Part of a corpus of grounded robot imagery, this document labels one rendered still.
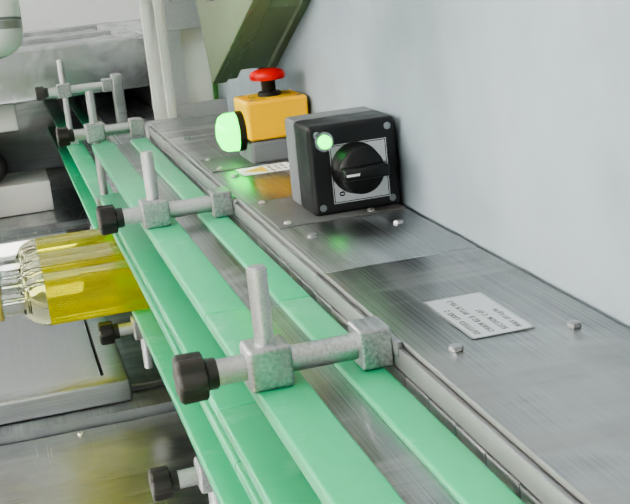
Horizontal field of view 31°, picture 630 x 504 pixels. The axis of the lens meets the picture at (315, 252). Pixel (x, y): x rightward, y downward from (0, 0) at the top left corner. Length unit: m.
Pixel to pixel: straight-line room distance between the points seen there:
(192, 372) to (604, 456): 0.25
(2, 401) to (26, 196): 1.27
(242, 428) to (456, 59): 0.31
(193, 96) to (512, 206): 1.00
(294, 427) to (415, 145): 0.41
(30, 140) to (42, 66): 0.74
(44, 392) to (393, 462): 0.94
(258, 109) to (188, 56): 0.50
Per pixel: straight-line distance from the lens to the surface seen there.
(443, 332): 0.69
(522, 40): 0.77
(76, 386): 1.48
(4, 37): 1.31
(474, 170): 0.87
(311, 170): 0.99
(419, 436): 0.60
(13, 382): 1.55
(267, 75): 1.28
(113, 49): 2.55
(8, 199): 2.69
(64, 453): 1.40
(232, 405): 0.86
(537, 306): 0.73
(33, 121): 3.26
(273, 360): 0.67
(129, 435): 1.41
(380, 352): 0.69
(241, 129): 1.28
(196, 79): 1.75
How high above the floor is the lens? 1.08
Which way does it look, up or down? 14 degrees down
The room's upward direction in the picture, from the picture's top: 100 degrees counter-clockwise
